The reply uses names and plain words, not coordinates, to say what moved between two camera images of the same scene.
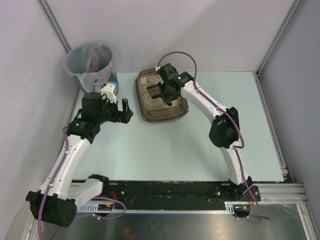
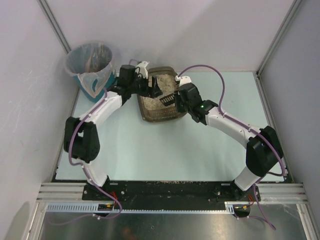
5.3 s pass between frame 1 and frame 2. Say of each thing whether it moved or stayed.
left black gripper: moved
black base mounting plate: stayed
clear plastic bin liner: stayed
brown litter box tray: stayed
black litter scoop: moved
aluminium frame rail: stayed
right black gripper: moved
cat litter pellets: stayed
